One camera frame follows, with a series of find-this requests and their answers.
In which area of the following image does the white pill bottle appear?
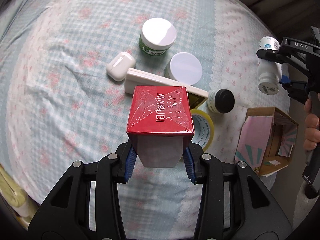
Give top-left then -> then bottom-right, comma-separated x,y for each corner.
258,36 -> 282,95

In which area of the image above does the yellow tape roll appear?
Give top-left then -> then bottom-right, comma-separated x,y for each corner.
191,109 -> 214,152

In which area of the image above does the green jar white lid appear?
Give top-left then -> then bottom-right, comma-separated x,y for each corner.
164,52 -> 202,86

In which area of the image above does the red Marubi box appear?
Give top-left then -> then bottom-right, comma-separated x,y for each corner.
126,86 -> 195,168

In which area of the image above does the green jar with label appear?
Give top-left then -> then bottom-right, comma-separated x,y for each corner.
139,17 -> 177,56

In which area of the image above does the white earbuds case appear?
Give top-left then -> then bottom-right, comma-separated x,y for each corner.
106,51 -> 136,82

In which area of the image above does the person right hand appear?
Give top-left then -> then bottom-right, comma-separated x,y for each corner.
303,99 -> 320,151

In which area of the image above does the yellow green blanket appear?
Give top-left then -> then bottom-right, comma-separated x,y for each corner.
1,166 -> 39,230

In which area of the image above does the cardboard box pink lining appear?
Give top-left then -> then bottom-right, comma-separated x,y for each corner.
234,107 -> 298,177

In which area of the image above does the small jar black lid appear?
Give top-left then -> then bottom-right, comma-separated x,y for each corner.
207,88 -> 235,114

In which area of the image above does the white remote thermometer device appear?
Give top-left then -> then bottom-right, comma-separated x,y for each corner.
124,68 -> 208,109

